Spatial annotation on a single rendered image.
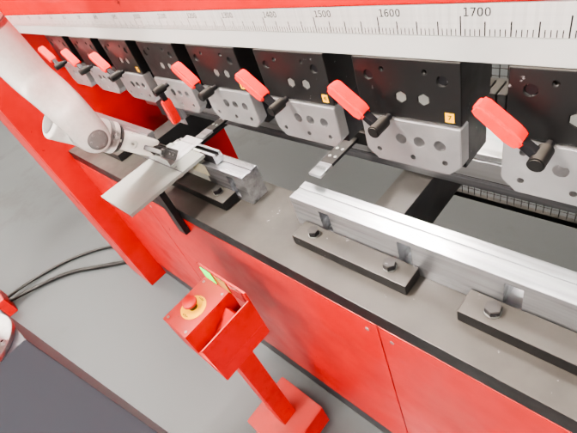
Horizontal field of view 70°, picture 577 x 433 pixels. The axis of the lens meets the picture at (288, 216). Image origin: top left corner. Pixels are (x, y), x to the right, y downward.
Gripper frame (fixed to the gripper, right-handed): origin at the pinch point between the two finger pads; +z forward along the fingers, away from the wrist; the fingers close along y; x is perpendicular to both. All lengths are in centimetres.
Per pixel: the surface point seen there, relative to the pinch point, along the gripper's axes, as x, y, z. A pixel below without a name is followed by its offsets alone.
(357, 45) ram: -24, -73, -23
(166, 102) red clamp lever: -12.1, -17.6, -14.4
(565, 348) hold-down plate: 7, -103, 9
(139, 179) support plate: 9.7, 1.0, -5.0
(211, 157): -2.5, -13.2, 6.1
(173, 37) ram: -23.7, -28.3, -23.0
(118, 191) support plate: 14.2, 3.3, -8.9
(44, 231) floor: 93, 216, 56
